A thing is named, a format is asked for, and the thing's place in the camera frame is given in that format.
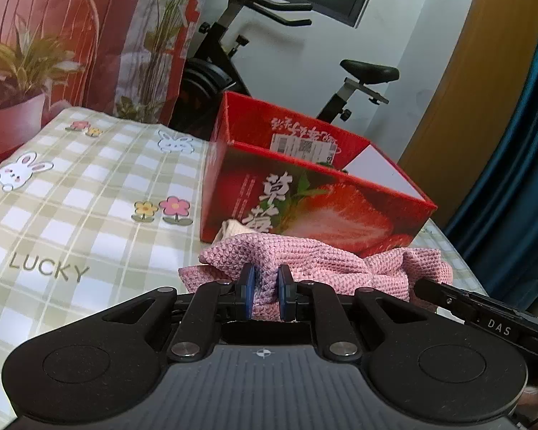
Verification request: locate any black exercise bike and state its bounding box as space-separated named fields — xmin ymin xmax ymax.
xmin=168 ymin=0 xmax=401 ymax=145

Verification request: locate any wooden door panel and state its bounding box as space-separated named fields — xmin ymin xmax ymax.
xmin=397 ymin=0 xmax=538 ymax=216

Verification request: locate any printed backdrop cloth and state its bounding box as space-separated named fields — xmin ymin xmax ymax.
xmin=0 ymin=0 xmax=217 ymax=181

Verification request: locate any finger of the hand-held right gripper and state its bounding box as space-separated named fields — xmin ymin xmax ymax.
xmin=413 ymin=278 xmax=472 ymax=324

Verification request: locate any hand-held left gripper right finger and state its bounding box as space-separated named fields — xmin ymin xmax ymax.
xmin=277 ymin=263 xmax=431 ymax=363

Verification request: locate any red strawberry print cardboard box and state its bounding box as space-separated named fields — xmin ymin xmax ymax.
xmin=200 ymin=91 xmax=438 ymax=259

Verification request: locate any blue curtain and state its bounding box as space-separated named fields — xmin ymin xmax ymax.
xmin=444 ymin=6 xmax=538 ymax=320

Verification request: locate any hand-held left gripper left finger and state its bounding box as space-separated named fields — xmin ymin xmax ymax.
xmin=101 ymin=263 xmax=256 ymax=363

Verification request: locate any pink knitted cloth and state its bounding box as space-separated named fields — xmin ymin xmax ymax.
xmin=178 ymin=233 xmax=454 ymax=323

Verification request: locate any cream knitted cloth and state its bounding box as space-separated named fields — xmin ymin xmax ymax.
xmin=213 ymin=219 xmax=257 ymax=245

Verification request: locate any green checked rabbit print tablecloth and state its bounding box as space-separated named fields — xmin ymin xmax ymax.
xmin=0 ymin=107 xmax=490 ymax=422

